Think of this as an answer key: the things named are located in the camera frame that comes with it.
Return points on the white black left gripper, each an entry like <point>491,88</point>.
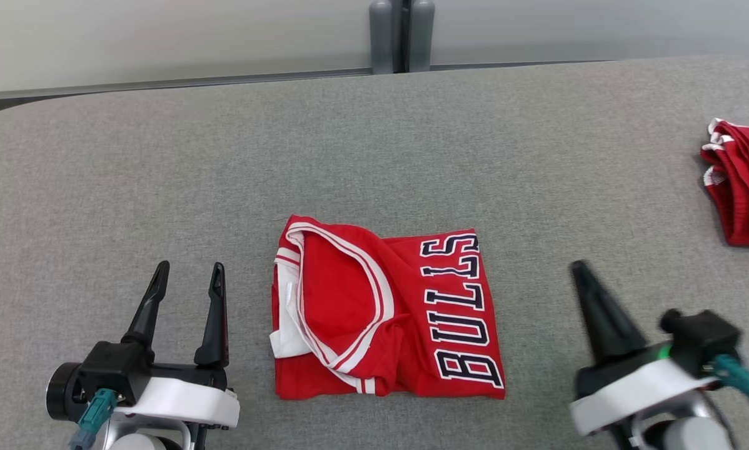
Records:
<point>187,400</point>

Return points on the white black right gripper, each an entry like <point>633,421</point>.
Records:
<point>631,390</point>

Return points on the red Bulls basketball jersey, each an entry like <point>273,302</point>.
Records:
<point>362,325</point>

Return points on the red shorts with white trim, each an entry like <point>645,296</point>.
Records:
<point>746,187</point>

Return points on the grey cylindrical partition foot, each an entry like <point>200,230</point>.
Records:
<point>381,34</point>
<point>422,34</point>

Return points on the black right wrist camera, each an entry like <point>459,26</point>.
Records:
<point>703,340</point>

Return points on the grey partition bottom rail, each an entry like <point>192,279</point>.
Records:
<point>162,85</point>
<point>518,63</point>

